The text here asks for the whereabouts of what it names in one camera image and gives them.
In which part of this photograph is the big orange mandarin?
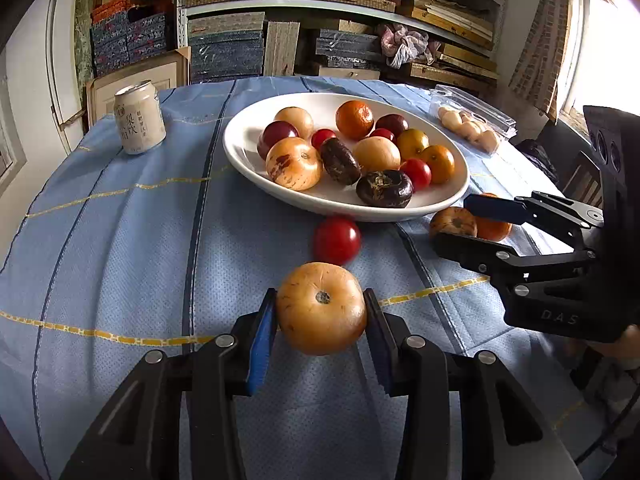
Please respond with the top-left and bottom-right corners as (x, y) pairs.
(475, 214), (513, 242)

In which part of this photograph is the small orange mandarin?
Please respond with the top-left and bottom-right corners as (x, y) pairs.
(419, 145), (456, 185)

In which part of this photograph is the red cherry tomato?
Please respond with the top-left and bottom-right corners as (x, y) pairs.
(399, 158), (432, 192)

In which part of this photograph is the dark orange mandarin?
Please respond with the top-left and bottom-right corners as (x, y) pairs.
(395, 128), (430, 160)

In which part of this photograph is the large tan pear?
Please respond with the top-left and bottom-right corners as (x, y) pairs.
(352, 136), (401, 174)

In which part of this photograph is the pale yellow apple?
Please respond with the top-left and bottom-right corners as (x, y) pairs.
(276, 262), (367, 356)

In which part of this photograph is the small red tomato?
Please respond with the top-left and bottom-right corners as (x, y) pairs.
(310, 128), (336, 151)

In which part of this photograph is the yellow spotted persimmon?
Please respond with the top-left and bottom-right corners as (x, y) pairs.
(266, 138), (323, 192)

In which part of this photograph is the pale round fruit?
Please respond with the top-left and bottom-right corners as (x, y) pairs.
(274, 106), (316, 140)

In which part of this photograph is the dark red plum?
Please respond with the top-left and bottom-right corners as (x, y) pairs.
(257, 120), (298, 159)
(375, 113), (409, 136)

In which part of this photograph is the orange tangerine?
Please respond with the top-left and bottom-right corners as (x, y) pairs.
(335, 100), (374, 141)

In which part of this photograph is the person's right hand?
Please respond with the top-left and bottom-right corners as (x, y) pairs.
(565, 325), (640, 370)

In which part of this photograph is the metal storage shelf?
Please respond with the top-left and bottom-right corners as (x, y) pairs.
(174, 0), (507, 86)

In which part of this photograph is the pink plastic bag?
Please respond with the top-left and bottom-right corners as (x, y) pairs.
(376, 24), (442, 70)

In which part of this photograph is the large white plate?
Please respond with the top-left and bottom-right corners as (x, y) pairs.
(224, 93), (470, 222)

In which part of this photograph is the white beverage can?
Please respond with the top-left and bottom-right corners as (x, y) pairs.
(114, 80), (166, 155)

